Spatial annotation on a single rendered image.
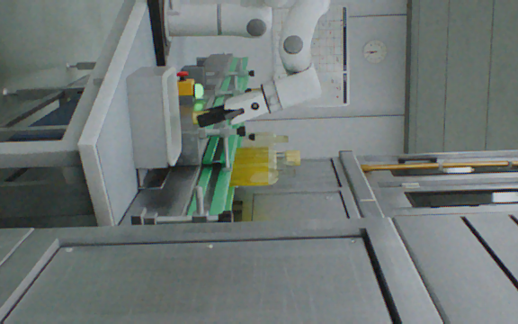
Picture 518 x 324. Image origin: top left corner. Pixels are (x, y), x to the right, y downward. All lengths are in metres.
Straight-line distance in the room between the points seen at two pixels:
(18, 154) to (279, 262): 0.71
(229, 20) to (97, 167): 0.78
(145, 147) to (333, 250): 0.82
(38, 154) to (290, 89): 0.59
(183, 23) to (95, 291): 1.26
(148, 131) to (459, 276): 0.96
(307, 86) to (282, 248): 0.76
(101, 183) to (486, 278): 0.80
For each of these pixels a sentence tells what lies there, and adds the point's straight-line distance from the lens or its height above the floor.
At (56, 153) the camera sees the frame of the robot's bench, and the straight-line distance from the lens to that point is 1.31.
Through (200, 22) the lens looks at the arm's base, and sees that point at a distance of 1.90.
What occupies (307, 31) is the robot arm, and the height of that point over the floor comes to 1.17.
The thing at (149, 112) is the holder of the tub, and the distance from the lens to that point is 1.51.
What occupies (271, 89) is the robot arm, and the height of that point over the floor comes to 1.08.
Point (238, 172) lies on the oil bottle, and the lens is 1.81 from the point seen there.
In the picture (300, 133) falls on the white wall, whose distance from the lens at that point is 7.86.
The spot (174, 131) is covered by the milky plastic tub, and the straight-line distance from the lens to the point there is 1.67.
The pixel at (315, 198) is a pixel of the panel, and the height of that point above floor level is 1.21.
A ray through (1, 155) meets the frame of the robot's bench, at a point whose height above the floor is 0.54.
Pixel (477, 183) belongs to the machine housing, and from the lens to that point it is 2.31.
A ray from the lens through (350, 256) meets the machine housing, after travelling 0.78.
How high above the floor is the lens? 1.09
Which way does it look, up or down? 1 degrees down
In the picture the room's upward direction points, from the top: 88 degrees clockwise
